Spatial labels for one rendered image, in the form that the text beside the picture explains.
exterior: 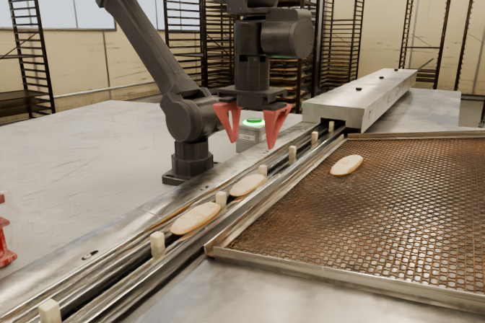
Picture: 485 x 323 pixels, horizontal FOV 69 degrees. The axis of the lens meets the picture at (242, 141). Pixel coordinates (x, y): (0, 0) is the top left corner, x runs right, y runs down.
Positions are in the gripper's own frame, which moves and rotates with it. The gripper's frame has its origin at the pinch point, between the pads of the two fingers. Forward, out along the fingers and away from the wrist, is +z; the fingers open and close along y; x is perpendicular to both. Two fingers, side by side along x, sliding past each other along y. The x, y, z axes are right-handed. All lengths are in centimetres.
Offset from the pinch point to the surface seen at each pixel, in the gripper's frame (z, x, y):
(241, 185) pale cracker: 7.1, -3.5, 0.0
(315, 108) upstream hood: 2.6, 45.3, -4.5
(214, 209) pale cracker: 7.4, -12.5, 0.7
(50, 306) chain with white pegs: 6.1, -37.5, 0.2
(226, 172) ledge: 6.9, -0.2, -5.2
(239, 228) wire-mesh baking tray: 4.1, -20.0, 9.7
